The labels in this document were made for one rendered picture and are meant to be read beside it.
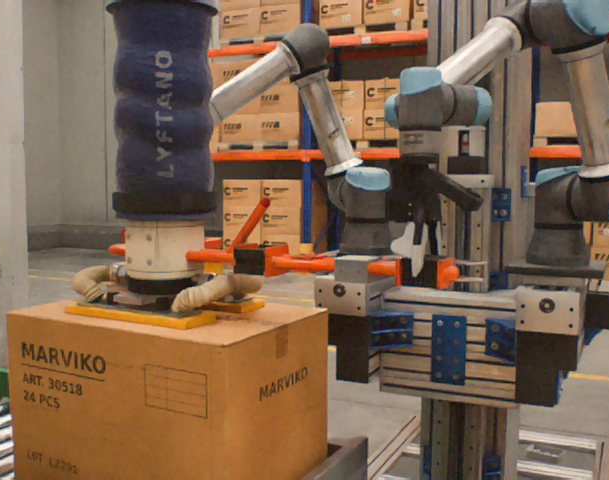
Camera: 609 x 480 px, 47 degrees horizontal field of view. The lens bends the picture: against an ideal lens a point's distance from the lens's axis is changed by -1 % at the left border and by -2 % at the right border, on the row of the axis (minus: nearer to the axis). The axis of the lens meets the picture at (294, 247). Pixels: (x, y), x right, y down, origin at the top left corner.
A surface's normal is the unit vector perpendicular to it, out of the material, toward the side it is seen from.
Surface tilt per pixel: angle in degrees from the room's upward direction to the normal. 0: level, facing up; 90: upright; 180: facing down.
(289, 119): 90
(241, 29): 90
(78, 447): 90
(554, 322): 90
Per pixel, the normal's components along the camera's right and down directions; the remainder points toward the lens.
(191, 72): 0.73, -0.05
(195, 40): 0.75, 0.26
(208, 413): -0.50, 0.08
